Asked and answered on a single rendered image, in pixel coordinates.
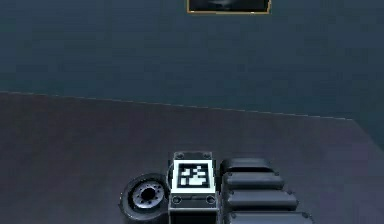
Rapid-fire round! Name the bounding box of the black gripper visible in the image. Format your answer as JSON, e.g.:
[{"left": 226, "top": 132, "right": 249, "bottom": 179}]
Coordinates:
[{"left": 120, "top": 172, "right": 172, "bottom": 224}]

